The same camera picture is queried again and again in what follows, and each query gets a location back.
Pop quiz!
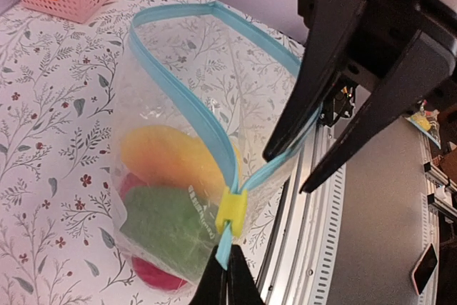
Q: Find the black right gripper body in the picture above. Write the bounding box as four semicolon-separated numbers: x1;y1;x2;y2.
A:
298;0;456;95

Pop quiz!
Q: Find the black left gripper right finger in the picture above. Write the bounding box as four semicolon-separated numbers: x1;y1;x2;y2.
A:
227;245;265;305

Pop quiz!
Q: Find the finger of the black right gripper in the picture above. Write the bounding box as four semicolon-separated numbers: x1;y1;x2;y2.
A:
300;32;456;194
263;0;367;161

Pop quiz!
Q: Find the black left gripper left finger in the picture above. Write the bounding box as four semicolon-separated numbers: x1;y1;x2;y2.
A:
189;246;227;305

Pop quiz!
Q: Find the red toy pomegranate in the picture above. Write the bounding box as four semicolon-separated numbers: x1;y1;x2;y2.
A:
131;257;187;291

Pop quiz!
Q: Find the green toy pepper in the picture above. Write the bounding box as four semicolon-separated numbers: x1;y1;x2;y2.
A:
120;186;220;283

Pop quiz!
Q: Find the orange toy fruit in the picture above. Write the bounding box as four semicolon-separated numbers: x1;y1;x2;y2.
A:
120;125;226;204

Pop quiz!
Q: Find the clear zip top bag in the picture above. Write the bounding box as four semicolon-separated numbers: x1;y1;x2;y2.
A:
109;1;324;294

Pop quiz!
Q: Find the red toy bell pepper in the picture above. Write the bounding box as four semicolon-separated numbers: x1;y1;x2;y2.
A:
119;173;148;203

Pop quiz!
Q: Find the bag of toy fruit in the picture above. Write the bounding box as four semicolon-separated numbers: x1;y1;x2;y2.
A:
407;110;441;149

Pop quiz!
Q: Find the pink smartphone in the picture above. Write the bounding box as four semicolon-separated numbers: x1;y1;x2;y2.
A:
411;244;438;296

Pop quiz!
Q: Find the floral tablecloth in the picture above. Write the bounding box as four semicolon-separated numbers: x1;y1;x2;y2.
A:
0;0;308;305

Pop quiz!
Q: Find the aluminium table front rail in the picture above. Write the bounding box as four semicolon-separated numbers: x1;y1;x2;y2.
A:
255;83;440;305

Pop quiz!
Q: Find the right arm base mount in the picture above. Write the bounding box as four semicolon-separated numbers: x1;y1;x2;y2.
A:
318;81;358;127

